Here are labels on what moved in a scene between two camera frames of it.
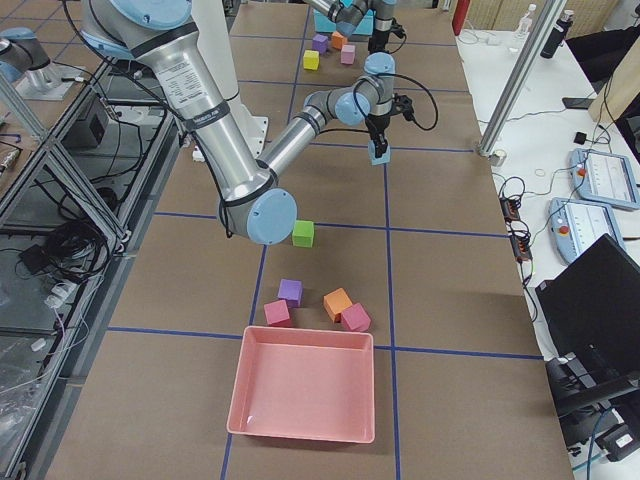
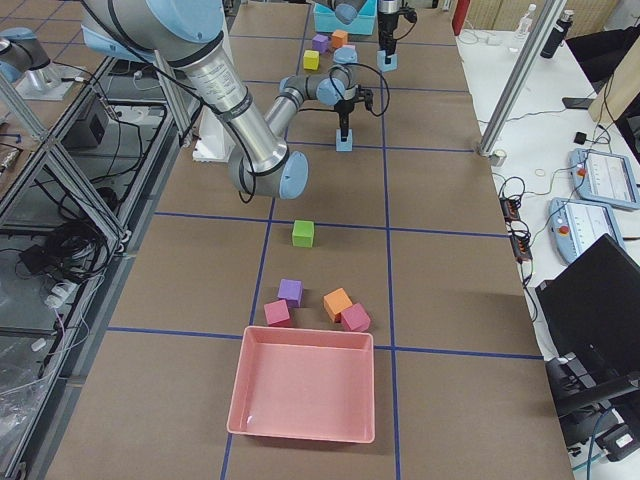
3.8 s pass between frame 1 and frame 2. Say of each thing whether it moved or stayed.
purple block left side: stayed
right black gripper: moved
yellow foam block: stayed
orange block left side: stayed
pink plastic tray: stayed
